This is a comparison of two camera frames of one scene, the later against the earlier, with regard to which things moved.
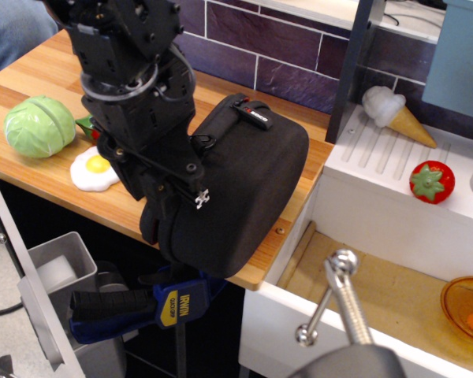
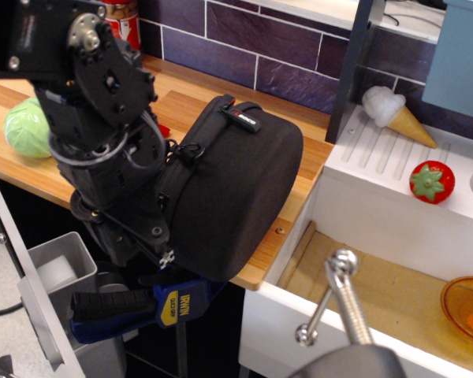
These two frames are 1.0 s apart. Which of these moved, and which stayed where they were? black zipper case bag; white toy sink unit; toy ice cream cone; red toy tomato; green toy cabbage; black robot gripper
Moved: black zipper case bag; black robot gripper
Stayed: white toy sink unit; red toy tomato; green toy cabbage; toy ice cream cone
